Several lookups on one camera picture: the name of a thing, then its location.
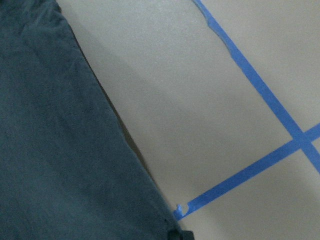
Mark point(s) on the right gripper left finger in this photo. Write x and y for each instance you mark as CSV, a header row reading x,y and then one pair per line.
x,y
173,235

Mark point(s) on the black graphic t-shirt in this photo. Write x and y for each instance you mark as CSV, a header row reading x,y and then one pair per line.
x,y
66,170

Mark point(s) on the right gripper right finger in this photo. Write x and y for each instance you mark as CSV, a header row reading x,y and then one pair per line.
x,y
187,235

